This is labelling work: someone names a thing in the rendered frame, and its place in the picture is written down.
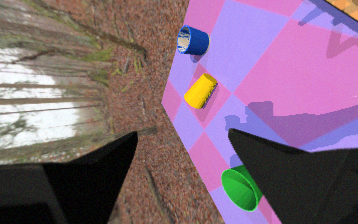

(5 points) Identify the blue mug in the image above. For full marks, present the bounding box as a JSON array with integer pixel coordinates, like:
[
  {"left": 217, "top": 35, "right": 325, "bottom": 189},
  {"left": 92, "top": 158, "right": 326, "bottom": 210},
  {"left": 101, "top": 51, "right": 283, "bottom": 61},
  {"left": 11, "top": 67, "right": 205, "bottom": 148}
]
[{"left": 177, "top": 25, "right": 211, "bottom": 56}]

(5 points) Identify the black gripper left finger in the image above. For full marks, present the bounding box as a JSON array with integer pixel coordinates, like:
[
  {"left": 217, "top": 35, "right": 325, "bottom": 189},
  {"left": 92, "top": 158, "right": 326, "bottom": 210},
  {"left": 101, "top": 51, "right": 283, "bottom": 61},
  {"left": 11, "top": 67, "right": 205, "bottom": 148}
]
[{"left": 0, "top": 131, "right": 138, "bottom": 224}]

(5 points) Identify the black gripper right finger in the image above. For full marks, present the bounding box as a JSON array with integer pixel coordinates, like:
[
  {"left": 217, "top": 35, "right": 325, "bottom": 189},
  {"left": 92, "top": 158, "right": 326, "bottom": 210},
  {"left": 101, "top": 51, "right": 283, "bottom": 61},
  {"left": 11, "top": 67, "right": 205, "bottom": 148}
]
[{"left": 228, "top": 128, "right": 358, "bottom": 224}]

